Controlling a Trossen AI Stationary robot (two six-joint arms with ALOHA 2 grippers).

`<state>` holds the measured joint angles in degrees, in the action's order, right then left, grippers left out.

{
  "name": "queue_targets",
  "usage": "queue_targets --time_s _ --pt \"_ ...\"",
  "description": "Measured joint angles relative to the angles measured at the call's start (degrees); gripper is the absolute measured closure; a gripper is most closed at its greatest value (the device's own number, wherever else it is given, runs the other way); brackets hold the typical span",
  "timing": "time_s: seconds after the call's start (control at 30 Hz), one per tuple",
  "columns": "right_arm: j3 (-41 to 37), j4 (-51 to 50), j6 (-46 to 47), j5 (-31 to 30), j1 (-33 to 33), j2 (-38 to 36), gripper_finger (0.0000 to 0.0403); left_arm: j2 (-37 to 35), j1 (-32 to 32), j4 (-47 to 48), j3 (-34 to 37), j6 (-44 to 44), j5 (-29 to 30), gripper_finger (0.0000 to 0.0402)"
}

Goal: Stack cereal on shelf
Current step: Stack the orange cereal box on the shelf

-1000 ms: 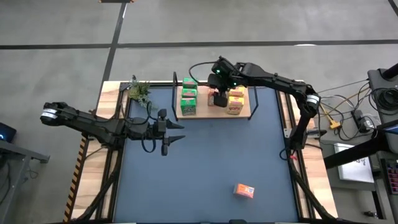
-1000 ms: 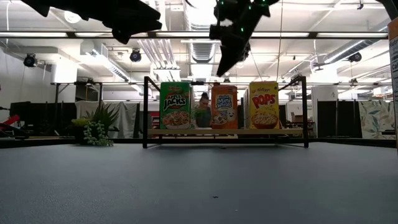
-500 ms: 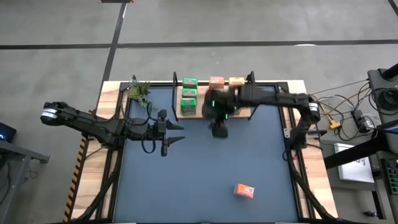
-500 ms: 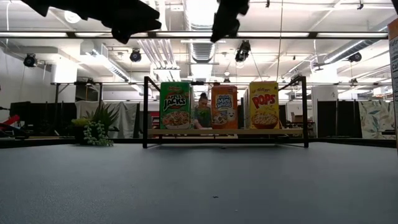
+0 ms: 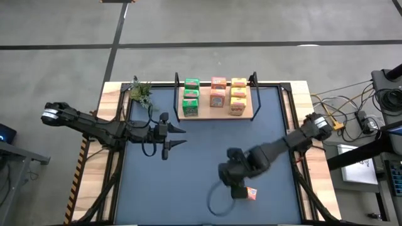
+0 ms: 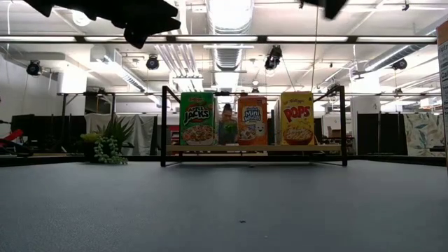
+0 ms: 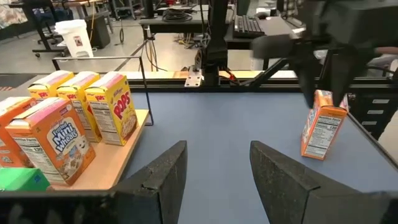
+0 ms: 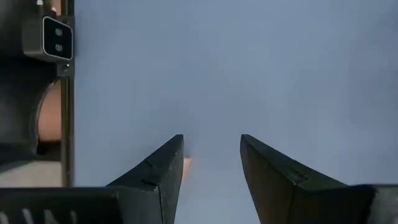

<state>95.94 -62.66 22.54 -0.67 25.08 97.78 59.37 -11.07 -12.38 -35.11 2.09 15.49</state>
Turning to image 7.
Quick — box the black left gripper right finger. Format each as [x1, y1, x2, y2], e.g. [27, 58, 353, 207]
[250, 140, 398, 224]

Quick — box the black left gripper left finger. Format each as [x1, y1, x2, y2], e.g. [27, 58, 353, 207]
[0, 140, 188, 224]

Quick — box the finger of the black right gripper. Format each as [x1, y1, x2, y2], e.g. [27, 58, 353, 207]
[294, 46, 318, 108]
[331, 49, 360, 106]

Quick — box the yellow Pops cereal box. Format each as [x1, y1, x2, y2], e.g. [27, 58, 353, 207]
[84, 71, 139, 147]
[27, 70, 75, 100]
[56, 71, 103, 144]

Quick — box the green Apple Jacks cereal box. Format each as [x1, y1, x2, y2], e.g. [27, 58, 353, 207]
[0, 167, 51, 192]

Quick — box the person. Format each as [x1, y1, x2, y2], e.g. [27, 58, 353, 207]
[365, 45, 398, 78]

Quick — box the black drawer unit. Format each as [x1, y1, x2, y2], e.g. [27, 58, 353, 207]
[348, 90, 398, 141]

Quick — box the black keyboard desk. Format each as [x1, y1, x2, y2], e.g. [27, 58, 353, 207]
[223, 14, 312, 71]

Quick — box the black keyboard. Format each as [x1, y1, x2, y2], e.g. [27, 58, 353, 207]
[232, 14, 266, 40]

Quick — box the silver mounting plate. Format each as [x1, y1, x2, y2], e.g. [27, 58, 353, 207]
[184, 66, 203, 88]

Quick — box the grey desk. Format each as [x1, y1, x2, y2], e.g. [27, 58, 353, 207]
[138, 3, 218, 41]

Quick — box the black tripod stand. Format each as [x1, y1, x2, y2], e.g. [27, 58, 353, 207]
[136, 24, 169, 73]

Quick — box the black waste bin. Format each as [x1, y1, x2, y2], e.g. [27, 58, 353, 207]
[85, 14, 111, 49]

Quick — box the white trash bin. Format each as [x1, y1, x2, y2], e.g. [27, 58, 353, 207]
[54, 19, 95, 58]

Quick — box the dark floor mat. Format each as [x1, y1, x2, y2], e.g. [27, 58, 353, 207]
[0, 73, 37, 91]

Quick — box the black rolling desk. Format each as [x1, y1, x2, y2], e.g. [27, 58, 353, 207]
[8, 0, 68, 59]

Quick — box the floral patterned curtain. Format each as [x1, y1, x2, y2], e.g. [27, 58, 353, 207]
[0, 0, 29, 30]

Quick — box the wooden shelf with black frame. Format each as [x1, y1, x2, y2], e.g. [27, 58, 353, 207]
[51, 55, 155, 191]

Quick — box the coiled black cable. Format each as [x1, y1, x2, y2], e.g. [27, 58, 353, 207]
[161, 8, 194, 23]

